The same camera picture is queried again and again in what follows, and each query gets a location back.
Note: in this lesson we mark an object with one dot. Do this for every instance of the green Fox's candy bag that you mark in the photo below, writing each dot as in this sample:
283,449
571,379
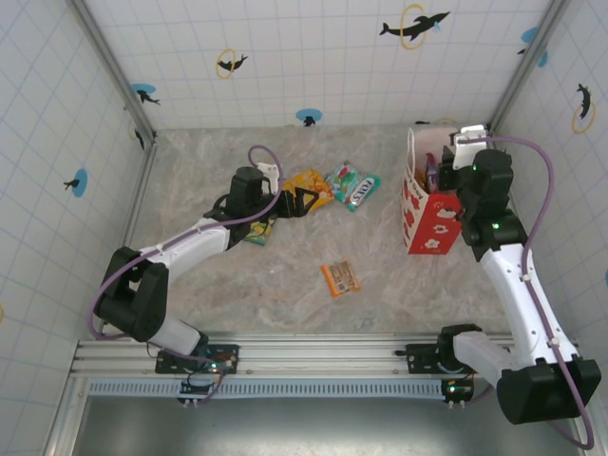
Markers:
354,186

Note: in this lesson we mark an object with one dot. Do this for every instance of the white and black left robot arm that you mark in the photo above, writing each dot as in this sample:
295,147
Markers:
190,242

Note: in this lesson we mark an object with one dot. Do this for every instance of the aluminium corner post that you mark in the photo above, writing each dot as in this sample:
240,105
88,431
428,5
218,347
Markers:
114,71
522,71

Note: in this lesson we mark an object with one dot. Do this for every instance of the blue circle seal sticker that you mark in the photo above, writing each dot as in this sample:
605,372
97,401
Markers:
309,116

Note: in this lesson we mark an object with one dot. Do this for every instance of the blue circle fish sticker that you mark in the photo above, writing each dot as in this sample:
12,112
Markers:
78,183

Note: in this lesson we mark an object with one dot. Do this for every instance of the small orange snack pack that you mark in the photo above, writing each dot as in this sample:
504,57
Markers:
341,278

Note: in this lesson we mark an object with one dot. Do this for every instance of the red and white paper bag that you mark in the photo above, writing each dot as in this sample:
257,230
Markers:
432,228

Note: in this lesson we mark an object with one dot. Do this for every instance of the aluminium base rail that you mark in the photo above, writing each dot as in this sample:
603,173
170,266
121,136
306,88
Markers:
323,354

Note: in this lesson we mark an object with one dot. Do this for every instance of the aluminium table side rail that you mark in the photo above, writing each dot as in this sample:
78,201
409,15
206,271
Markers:
537,285
138,214

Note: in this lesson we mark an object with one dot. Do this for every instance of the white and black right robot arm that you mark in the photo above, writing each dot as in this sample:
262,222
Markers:
518,294

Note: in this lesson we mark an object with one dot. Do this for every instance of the green and yellow snack pack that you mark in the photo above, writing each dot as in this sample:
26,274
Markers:
261,233

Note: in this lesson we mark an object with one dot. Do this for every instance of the small control circuit board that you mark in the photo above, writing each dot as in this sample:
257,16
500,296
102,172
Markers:
199,387
458,390

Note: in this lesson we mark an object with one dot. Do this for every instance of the blue circle whale sticker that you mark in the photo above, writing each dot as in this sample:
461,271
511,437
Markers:
529,37

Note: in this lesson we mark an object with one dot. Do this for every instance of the purple snack bag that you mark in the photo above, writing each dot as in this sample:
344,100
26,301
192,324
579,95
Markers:
433,168

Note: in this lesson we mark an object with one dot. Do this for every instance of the blue circle shark sticker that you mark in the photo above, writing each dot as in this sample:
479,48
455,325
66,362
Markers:
145,94

